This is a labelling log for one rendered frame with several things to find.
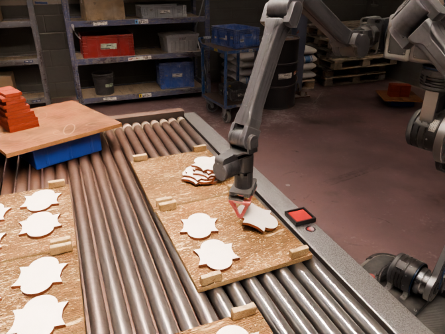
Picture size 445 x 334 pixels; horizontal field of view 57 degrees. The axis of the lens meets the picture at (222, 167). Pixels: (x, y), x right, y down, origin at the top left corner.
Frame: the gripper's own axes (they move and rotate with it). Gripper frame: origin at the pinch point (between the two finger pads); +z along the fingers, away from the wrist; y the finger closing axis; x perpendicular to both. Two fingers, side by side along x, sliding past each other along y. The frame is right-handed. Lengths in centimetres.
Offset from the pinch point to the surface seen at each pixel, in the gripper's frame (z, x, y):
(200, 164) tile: -1.0, -22.4, -25.0
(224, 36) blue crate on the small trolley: 10, -109, -362
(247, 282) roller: 6.2, 7.4, 24.8
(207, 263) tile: 3.0, -4.0, 23.9
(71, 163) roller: 7, -81, -26
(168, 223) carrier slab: 4.5, -22.5, 7.6
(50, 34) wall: 20, -356, -378
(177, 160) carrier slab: 6, -38, -38
